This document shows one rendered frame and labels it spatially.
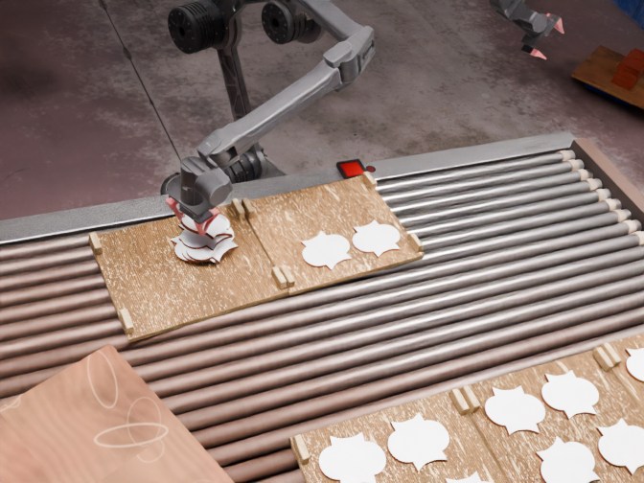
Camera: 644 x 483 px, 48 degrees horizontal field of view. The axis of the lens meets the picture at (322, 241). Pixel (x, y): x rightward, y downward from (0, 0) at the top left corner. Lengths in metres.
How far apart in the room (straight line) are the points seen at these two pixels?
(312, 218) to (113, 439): 0.88
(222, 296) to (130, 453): 0.52
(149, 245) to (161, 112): 2.08
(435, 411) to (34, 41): 3.43
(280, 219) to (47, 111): 2.18
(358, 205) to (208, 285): 0.53
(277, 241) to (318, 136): 1.97
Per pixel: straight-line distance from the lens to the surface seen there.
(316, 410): 1.69
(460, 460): 1.68
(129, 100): 4.05
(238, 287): 1.85
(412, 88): 4.43
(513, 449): 1.74
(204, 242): 1.89
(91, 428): 1.52
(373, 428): 1.66
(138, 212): 2.07
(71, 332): 1.80
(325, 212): 2.08
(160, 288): 1.85
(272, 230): 2.00
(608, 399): 1.92
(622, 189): 2.51
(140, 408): 1.53
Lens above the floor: 2.34
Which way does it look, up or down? 45 degrees down
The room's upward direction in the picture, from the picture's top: 11 degrees clockwise
